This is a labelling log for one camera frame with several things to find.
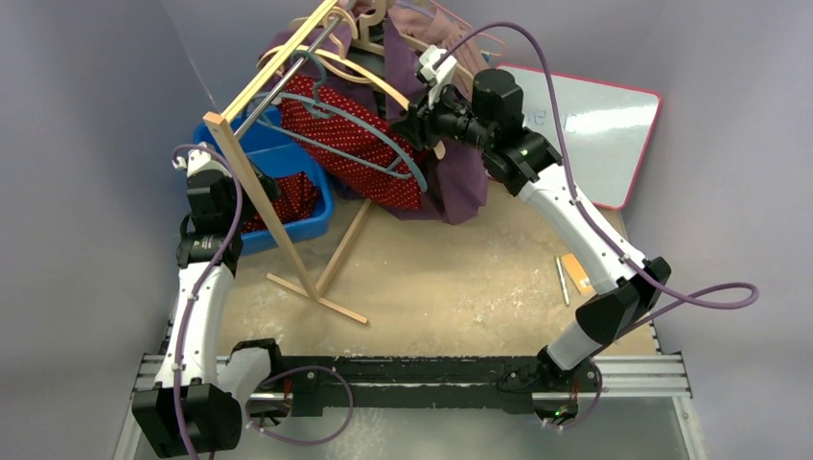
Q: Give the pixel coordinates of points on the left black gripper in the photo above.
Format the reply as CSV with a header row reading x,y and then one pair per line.
x,y
268,186

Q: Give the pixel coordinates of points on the wooden clothes rack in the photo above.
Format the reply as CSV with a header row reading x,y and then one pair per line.
x,y
228,139

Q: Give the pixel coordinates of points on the blue plastic bin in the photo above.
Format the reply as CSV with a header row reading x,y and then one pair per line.
x,y
306,203

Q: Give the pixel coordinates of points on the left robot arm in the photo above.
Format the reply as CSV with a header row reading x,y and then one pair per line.
x,y
195,405

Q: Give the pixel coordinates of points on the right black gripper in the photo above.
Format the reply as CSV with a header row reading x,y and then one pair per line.
x,y
415,124

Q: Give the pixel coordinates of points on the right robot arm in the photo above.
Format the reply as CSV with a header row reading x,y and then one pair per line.
x,y
533,170

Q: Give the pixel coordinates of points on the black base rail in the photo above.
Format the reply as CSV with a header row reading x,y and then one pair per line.
x,y
511,384

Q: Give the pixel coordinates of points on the blue-grey plastic hanger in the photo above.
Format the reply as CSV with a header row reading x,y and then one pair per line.
x,y
402,168

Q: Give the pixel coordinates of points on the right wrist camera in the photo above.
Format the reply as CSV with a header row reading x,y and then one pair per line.
x,y
435,68

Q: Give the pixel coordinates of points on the red polka dot skirt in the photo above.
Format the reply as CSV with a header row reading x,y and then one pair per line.
x,y
401,198

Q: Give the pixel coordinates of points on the silver pen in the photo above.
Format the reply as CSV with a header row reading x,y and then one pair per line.
x,y
562,280

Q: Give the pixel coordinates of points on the orange card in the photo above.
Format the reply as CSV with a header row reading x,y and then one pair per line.
x,y
577,274

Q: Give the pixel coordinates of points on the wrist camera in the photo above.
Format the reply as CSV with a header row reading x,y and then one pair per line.
x,y
203,168
435,68

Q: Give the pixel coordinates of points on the purple shirt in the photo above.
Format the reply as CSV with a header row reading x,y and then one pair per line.
x,y
457,184

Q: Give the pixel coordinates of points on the whiteboard with pink frame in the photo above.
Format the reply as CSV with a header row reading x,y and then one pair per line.
x,y
607,128

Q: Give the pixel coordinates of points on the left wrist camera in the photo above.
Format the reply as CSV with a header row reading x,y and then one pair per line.
x,y
203,168

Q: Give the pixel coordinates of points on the pink garment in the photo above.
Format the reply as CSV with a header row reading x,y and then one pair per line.
x,y
435,25

